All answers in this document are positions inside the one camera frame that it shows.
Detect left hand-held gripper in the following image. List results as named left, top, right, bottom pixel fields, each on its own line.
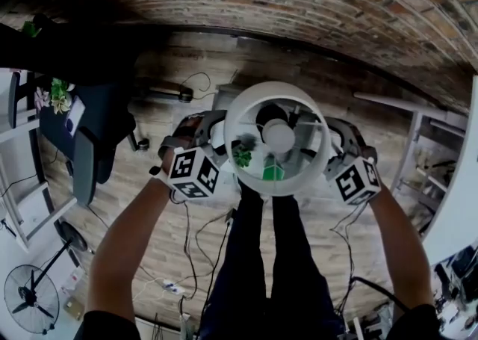
left=158, top=109, right=229, bottom=201

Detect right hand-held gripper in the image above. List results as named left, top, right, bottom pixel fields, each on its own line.
left=323, top=118, right=382, bottom=207

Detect small green plant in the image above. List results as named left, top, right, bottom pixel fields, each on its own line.
left=232, top=143, right=254, bottom=168

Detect white table lamp black base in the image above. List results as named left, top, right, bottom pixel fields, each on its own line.
left=223, top=81, right=332, bottom=197

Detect green cup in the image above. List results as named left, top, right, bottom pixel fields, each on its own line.
left=262, top=157, right=285, bottom=182

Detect person's right forearm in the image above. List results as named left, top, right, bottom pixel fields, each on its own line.
left=367, top=185, right=437, bottom=312

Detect person's left forearm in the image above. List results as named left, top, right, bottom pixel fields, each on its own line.
left=87, top=177, right=176, bottom=319

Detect person's left hand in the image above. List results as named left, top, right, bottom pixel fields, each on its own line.
left=175, top=116, right=205, bottom=145

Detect white table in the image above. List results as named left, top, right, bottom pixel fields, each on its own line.
left=353, top=75, right=478, bottom=268

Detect black high-back office chair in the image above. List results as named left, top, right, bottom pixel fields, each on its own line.
left=0, top=13, right=194, bottom=207

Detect person's dark trousers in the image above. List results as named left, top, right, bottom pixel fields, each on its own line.
left=200, top=181, right=347, bottom=340

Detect white and blue card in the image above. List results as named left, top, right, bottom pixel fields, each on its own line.
left=63, top=94, right=87, bottom=135

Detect white power strip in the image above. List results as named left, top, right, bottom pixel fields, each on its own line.
left=161, top=277, right=188, bottom=295

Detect pale green succulent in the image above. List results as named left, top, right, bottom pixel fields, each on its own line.
left=51, top=95, right=72, bottom=115

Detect white desk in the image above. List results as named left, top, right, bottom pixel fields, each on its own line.
left=0, top=67, right=78, bottom=254

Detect person's black shirt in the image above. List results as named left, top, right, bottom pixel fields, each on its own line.
left=80, top=304, right=449, bottom=340

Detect black standing fan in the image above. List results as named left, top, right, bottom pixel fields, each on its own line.
left=2, top=220, right=90, bottom=336

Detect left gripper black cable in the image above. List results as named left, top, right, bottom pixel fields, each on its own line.
left=170, top=188, right=235, bottom=302

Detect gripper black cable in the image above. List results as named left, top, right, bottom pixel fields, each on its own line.
left=330, top=200, right=414, bottom=313
left=170, top=188, right=235, bottom=302

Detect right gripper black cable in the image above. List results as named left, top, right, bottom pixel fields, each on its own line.
left=330, top=200, right=414, bottom=313

